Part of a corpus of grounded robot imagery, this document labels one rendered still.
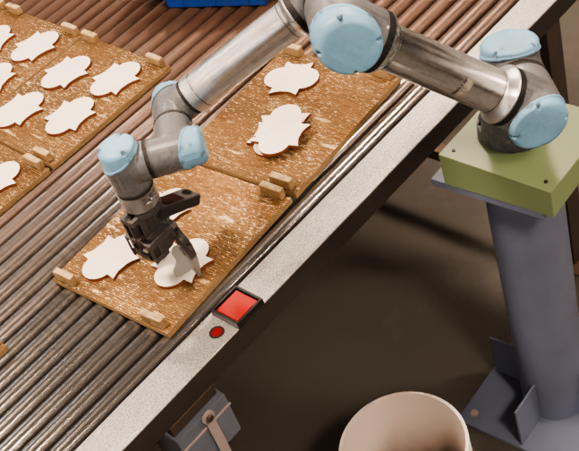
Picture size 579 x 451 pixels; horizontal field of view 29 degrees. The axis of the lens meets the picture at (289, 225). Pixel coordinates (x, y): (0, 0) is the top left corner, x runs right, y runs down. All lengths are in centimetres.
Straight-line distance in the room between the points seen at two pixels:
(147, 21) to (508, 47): 124
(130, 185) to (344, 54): 48
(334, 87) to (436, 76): 64
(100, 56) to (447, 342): 125
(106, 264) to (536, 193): 90
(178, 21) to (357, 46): 122
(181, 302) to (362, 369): 108
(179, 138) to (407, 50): 44
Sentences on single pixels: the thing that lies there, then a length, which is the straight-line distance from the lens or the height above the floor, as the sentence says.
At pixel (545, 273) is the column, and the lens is 258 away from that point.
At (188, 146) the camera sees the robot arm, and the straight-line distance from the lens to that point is 205.
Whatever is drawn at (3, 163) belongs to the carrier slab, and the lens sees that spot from 280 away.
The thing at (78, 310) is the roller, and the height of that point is 91.
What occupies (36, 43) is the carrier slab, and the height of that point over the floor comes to 95.
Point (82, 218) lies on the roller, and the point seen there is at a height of 92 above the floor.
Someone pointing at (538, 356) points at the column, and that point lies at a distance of 281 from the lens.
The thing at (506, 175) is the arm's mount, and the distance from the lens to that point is 227.
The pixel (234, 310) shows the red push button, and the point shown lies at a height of 93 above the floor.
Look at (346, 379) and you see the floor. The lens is 321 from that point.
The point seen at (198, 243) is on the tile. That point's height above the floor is 95.
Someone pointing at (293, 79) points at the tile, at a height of 95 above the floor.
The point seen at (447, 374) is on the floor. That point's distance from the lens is 316.
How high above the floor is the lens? 249
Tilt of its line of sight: 42 degrees down
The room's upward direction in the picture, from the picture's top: 20 degrees counter-clockwise
